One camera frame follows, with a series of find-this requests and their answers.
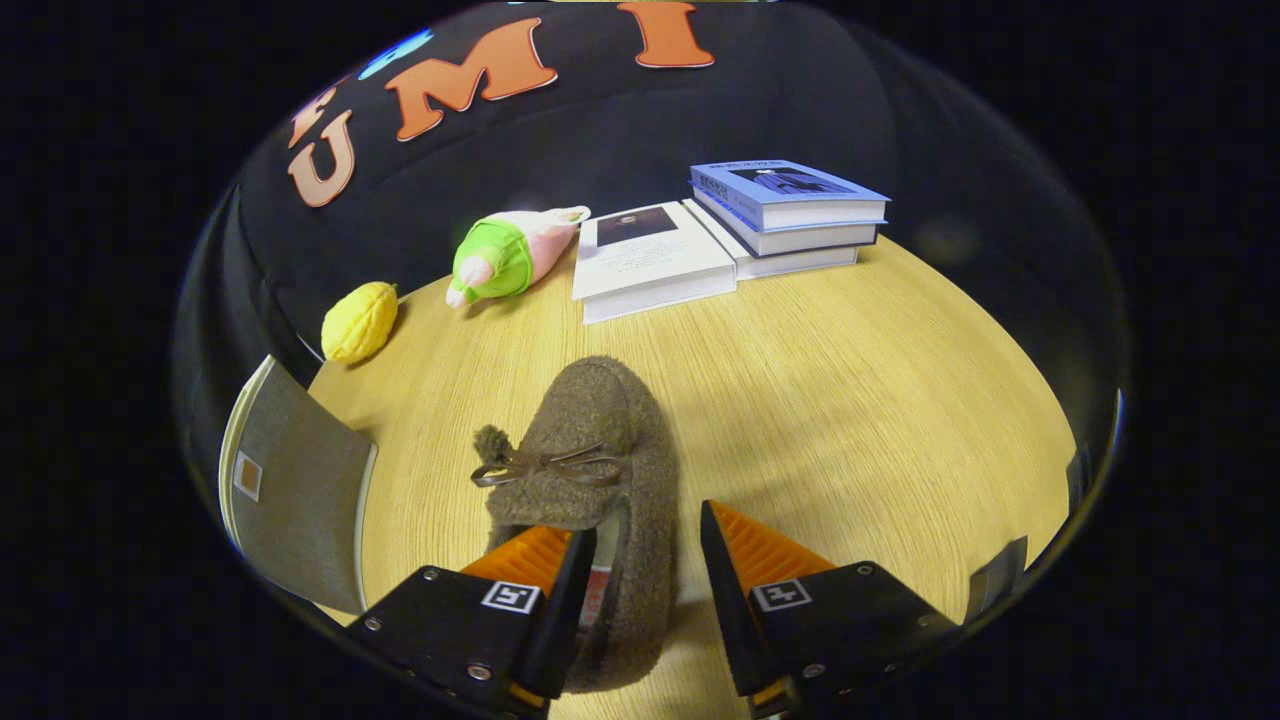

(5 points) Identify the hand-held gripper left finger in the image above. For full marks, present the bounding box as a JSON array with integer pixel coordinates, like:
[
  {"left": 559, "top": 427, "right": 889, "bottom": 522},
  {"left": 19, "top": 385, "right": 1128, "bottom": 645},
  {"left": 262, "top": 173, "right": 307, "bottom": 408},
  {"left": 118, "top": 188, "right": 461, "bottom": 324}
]
[{"left": 345, "top": 524, "right": 600, "bottom": 717}]

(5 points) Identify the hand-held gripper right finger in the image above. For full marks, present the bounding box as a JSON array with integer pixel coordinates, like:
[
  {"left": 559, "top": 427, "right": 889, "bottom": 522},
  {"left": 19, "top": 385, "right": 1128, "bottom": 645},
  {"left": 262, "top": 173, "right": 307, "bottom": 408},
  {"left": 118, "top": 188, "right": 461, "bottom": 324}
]
[{"left": 699, "top": 499, "right": 961, "bottom": 717}]

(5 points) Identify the brown fuzzy shoe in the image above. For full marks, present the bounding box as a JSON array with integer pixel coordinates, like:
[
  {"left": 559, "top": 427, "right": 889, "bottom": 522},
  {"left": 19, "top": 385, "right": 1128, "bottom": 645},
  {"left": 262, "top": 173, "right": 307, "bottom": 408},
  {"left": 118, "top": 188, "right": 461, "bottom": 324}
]
[{"left": 470, "top": 355, "right": 682, "bottom": 694}]

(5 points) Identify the grey fabric storage box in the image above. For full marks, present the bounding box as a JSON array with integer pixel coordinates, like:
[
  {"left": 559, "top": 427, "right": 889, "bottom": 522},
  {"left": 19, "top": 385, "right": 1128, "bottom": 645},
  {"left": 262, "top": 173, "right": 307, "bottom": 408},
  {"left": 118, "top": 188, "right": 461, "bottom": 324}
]
[{"left": 218, "top": 354, "right": 380, "bottom": 617}]

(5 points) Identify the white book with blue spine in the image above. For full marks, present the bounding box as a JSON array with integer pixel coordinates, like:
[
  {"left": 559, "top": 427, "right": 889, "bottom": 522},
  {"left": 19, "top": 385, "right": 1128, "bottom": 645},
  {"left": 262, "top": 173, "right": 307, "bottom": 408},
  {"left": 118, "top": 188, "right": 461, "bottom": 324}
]
[{"left": 681, "top": 197, "right": 862, "bottom": 282}]

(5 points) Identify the yellow plush toy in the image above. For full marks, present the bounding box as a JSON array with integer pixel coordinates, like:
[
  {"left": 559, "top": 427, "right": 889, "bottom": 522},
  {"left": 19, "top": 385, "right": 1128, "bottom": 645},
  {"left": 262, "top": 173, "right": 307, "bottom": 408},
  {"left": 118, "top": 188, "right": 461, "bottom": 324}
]
[{"left": 319, "top": 281, "right": 400, "bottom": 365}]

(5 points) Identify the green and pink plush toy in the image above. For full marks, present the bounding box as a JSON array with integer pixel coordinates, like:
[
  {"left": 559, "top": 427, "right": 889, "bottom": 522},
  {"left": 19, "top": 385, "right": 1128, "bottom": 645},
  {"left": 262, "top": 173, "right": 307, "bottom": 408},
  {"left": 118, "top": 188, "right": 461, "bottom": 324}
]
[{"left": 445, "top": 205, "right": 593, "bottom": 310}]

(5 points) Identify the blue and white book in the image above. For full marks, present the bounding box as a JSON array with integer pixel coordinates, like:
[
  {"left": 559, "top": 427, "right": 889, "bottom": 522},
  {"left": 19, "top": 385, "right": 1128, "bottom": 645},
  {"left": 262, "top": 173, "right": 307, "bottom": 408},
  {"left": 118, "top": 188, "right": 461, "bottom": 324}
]
[{"left": 690, "top": 188, "right": 882, "bottom": 258}]

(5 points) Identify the black backdrop cloth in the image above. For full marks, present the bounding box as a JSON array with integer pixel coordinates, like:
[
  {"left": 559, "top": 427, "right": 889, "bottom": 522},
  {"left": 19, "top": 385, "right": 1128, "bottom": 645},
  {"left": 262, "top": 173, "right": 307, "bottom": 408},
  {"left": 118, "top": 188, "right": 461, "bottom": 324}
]
[{"left": 175, "top": 0, "right": 1131, "bottom": 401}]

